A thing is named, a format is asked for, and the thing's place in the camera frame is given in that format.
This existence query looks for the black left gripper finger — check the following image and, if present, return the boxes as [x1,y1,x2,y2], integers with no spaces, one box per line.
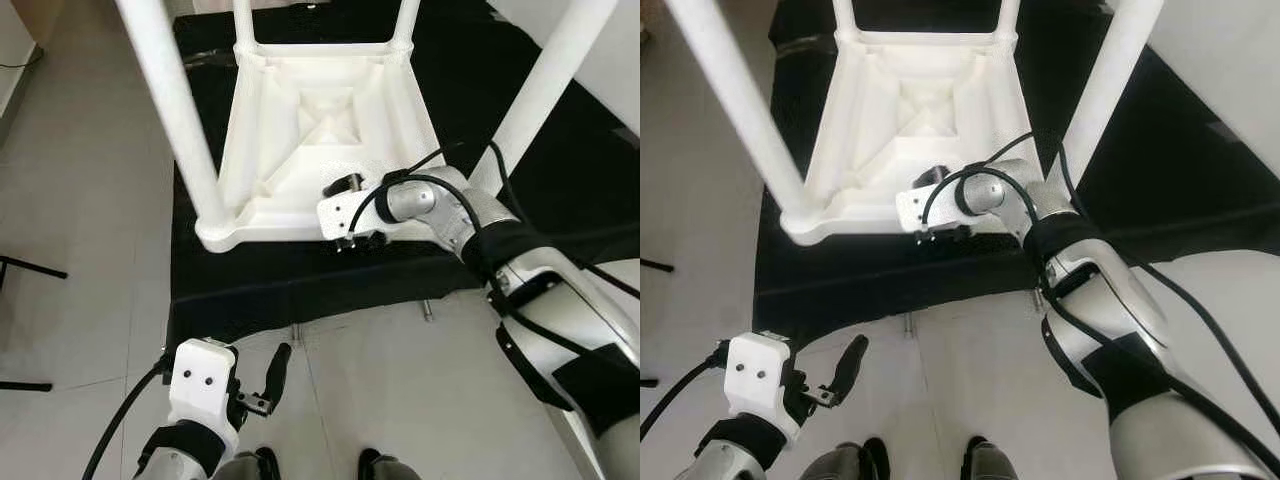
[832,335,869,396]
[262,343,293,401]

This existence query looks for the white plastic children table top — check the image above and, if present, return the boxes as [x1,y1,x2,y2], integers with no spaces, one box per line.
[780,28,1051,246]
[195,40,476,253]

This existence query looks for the black tablecloth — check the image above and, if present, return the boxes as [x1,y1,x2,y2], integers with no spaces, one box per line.
[165,0,640,351]
[752,0,1280,346]

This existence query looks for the black folding chair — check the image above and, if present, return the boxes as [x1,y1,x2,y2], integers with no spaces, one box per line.
[0,255,69,391]
[640,258,676,387]

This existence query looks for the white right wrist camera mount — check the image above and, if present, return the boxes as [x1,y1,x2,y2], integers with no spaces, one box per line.
[895,178,966,236]
[318,183,386,246]

